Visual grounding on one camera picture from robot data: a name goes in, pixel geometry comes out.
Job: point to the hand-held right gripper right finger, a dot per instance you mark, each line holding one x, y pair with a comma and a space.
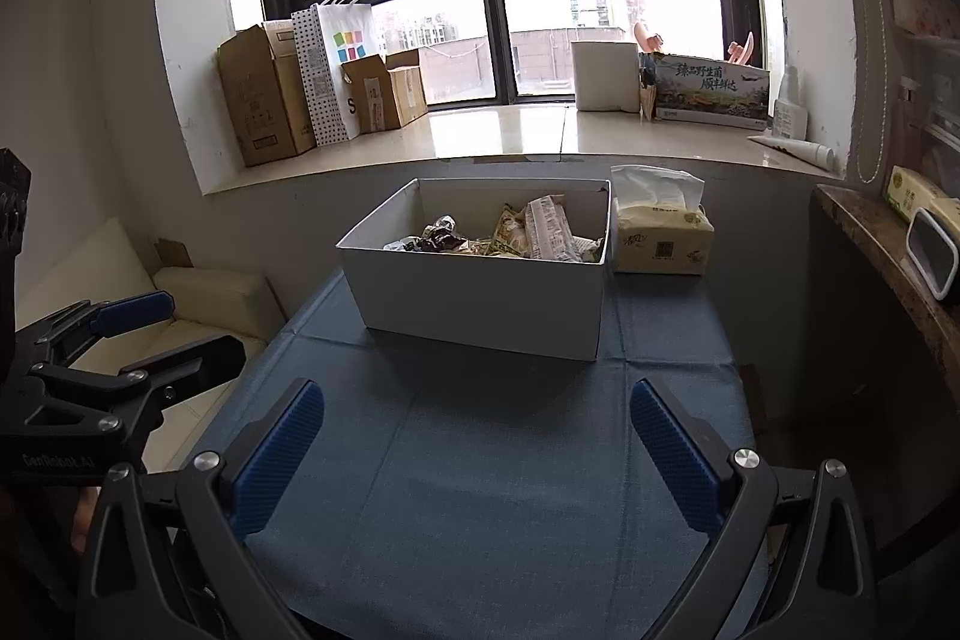
675, 452

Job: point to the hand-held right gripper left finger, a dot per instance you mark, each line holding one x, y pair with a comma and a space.
277, 452

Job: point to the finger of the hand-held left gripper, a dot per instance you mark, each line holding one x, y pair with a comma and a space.
202, 359
135, 312

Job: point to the white cardboard box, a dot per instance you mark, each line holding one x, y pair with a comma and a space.
480, 310

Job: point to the long pink striped snack packet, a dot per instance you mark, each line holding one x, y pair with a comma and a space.
551, 231

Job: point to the long white green snack packet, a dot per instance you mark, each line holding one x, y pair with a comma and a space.
495, 248

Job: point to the tan snack packet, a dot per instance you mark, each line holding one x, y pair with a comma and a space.
510, 227

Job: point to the person's left hand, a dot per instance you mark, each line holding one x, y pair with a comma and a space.
85, 520

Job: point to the cream leather sofa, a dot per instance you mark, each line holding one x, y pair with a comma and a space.
202, 302

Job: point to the brown cardboard piece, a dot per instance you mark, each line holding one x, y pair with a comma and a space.
174, 254

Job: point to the blue tablecloth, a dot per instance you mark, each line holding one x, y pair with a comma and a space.
465, 475

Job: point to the soft tissue pack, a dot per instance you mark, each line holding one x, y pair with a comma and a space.
660, 235

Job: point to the tall brown cardboard box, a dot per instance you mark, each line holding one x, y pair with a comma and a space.
262, 100

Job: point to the brown side counter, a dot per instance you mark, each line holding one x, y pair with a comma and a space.
877, 250

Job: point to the dotted paper bag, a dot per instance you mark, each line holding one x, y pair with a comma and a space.
319, 85

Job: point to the small open cardboard box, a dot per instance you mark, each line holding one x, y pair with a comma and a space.
382, 93

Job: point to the white tube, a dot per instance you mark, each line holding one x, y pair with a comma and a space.
795, 151

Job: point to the white framed device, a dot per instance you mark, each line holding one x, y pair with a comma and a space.
934, 254

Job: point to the yellow white tissue box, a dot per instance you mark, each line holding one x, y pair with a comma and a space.
915, 190

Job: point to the white plastic bottle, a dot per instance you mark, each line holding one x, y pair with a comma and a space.
790, 111

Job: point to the long printed landscape box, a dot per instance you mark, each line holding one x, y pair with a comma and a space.
712, 93

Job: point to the white paper bag coloured squares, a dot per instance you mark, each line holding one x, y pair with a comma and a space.
352, 21

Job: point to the white foam box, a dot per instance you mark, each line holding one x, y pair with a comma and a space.
604, 78

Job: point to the clear plastic storage drawers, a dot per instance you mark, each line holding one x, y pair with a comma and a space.
930, 85

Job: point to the grey stitched hanging cloth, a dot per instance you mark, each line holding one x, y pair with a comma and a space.
862, 10

